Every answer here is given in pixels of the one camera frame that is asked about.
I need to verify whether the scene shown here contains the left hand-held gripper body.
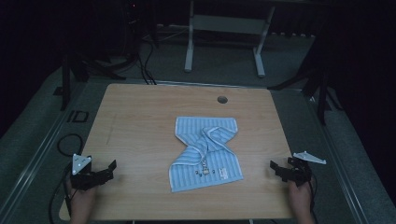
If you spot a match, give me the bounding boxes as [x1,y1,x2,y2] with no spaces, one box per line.
[69,153,114,191]

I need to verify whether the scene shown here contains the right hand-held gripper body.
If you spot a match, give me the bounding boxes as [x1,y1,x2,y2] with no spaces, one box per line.
[281,150,328,188]

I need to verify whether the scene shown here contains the blue white striped towel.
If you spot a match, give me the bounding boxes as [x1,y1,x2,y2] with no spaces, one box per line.
[168,116,245,193]

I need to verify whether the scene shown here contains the person's left hand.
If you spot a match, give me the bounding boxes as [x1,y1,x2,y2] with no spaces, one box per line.
[65,177,97,217]

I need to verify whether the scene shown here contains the person's right hand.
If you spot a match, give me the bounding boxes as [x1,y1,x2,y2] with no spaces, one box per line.
[287,179,314,217]

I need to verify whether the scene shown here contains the black metal stand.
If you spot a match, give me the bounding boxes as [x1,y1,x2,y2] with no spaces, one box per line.
[60,52,127,112]
[266,62,345,127]

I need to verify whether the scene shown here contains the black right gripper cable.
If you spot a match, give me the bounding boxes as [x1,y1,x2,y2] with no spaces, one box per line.
[307,173,319,224]

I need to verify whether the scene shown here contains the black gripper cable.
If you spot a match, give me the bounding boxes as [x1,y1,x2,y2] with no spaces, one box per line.
[307,173,319,224]
[48,133,85,224]

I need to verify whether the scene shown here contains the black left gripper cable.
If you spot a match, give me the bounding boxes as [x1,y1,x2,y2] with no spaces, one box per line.
[48,133,85,224]

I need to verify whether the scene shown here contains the black floor cables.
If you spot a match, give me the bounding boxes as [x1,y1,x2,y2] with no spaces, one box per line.
[135,40,158,86]

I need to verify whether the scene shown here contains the white metal stand frame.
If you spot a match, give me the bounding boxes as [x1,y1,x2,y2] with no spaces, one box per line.
[183,0,276,78]

